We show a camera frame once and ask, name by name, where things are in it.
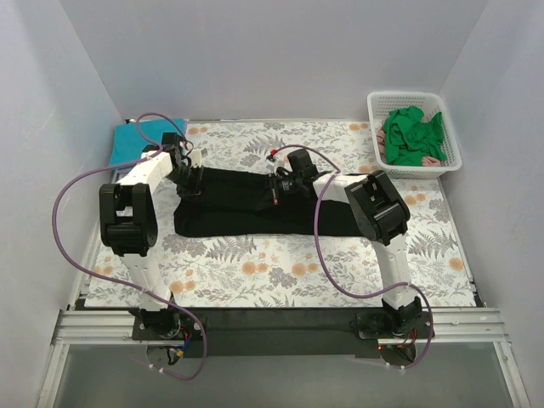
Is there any white plastic laundry basket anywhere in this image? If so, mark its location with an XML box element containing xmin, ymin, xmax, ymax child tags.
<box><xmin>367</xmin><ymin>90</ymin><xmax>462</xmax><ymax>179</ymax></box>

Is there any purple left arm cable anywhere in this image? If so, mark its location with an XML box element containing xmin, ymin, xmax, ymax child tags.
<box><xmin>51</xmin><ymin>112</ymin><xmax>210</xmax><ymax>383</ymax></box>

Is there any folded teal t shirt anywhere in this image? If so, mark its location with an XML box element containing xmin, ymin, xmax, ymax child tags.
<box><xmin>109</xmin><ymin>119</ymin><xmax>179</xmax><ymax>167</ymax></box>

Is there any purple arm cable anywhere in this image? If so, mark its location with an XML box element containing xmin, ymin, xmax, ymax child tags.
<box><xmin>51</xmin><ymin>112</ymin><xmax>210</xmax><ymax>383</ymax></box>
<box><xmin>271</xmin><ymin>144</ymin><xmax>435</xmax><ymax>371</ymax></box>

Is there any green t shirt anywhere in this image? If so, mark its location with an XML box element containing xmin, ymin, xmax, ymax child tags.
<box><xmin>382</xmin><ymin>106</ymin><xmax>448</xmax><ymax>167</ymax></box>

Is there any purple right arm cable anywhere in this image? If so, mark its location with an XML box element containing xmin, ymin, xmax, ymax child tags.
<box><xmin>271</xmin><ymin>144</ymin><xmax>435</xmax><ymax>371</ymax></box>

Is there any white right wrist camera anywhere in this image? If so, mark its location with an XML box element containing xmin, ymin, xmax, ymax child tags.
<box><xmin>265</xmin><ymin>149</ymin><xmax>290</xmax><ymax>177</ymax></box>

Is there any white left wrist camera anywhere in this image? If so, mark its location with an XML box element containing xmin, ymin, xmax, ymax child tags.
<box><xmin>186</xmin><ymin>148</ymin><xmax>208</xmax><ymax>168</ymax></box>

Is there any aluminium frame rail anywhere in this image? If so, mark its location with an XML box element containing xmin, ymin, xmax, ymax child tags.
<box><xmin>51</xmin><ymin>308</ymin><xmax>510</xmax><ymax>344</ymax></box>

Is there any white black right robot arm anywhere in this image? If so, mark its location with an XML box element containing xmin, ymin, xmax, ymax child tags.
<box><xmin>267</xmin><ymin>144</ymin><xmax>424</xmax><ymax>339</ymax></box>

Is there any floral patterned table mat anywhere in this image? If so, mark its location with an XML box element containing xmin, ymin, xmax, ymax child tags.
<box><xmin>84</xmin><ymin>120</ymin><xmax>477</xmax><ymax>308</ymax></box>

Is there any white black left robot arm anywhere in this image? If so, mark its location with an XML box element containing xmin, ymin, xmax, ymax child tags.
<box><xmin>99</xmin><ymin>133</ymin><xmax>201</xmax><ymax>340</ymax></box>

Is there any black t shirt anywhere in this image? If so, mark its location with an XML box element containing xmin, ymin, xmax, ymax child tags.
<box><xmin>173</xmin><ymin>166</ymin><xmax>371</xmax><ymax>240</ymax></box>

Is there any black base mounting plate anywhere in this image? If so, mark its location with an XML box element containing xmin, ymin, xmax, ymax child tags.
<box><xmin>131</xmin><ymin>307</ymin><xmax>433</xmax><ymax>359</ymax></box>

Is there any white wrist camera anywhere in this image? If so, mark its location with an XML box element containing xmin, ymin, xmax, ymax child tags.
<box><xmin>186</xmin><ymin>148</ymin><xmax>208</xmax><ymax>168</ymax></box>
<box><xmin>265</xmin><ymin>149</ymin><xmax>290</xmax><ymax>177</ymax></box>

